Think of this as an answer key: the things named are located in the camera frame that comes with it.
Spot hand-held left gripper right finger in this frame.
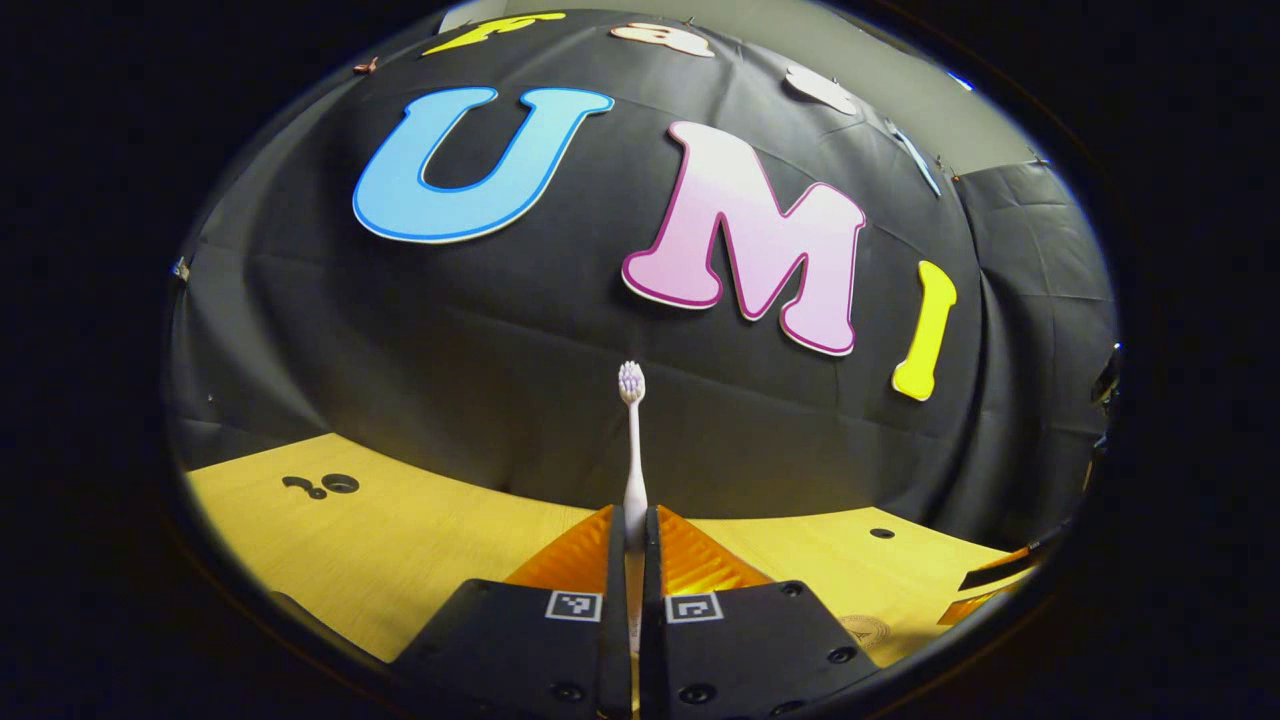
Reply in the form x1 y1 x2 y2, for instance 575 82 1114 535
640 505 883 720

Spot wooden desktop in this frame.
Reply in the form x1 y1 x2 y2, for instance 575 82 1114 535
185 432 1041 716

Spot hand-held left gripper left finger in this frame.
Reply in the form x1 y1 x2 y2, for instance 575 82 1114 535
390 504 631 720

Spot black backdrop cloth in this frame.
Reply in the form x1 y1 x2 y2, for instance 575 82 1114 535
165 8 1119 551

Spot white toothbrush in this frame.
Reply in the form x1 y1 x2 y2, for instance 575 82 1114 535
617 361 649 656

